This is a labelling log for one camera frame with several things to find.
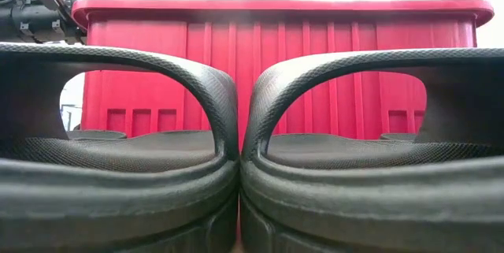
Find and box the black rubber slide sandal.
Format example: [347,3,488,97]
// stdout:
[239,47,504,253]
[0,42,241,253]

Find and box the red plastic bin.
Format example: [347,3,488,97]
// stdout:
[71,0,495,151]

